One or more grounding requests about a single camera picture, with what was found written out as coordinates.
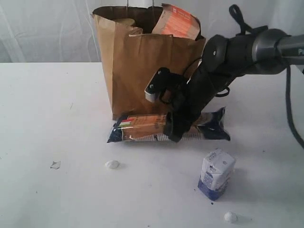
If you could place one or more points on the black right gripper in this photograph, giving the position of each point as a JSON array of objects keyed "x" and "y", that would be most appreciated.
[{"x": 186, "y": 106}]

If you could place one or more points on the spaghetti packet dark blue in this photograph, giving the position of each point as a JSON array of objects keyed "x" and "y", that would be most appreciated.
[{"x": 149, "y": 128}]

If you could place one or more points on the white and blue carton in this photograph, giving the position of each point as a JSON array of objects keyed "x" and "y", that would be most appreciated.
[{"x": 217, "y": 168}]

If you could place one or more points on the brown paper shopping bag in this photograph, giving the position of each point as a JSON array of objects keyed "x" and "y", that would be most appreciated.
[{"x": 131, "y": 55}]

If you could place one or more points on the brown pouch with orange label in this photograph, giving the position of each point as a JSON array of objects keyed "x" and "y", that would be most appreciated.
[{"x": 177, "y": 22}]

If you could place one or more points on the nut jar with gold lid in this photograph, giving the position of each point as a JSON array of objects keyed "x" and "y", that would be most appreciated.
[{"x": 126, "y": 21}]

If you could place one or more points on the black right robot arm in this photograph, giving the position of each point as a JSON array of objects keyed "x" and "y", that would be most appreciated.
[{"x": 225, "y": 59}]

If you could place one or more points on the small white crumpled scrap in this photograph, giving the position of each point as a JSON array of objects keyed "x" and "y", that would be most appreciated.
[{"x": 112, "y": 164}]

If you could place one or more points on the white scrap near front edge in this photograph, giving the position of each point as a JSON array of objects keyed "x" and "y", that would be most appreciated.
[{"x": 230, "y": 217}]

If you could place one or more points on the clear plastic scrap on table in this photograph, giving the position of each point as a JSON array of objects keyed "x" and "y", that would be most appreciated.
[{"x": 55, "y": 165}]

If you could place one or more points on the white fabric backdrop curtain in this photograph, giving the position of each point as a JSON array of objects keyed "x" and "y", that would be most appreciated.
[{"x": 64, "y": 30}]

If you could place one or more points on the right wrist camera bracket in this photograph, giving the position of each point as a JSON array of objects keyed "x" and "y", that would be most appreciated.
[{"x": 163, "y": 85}]

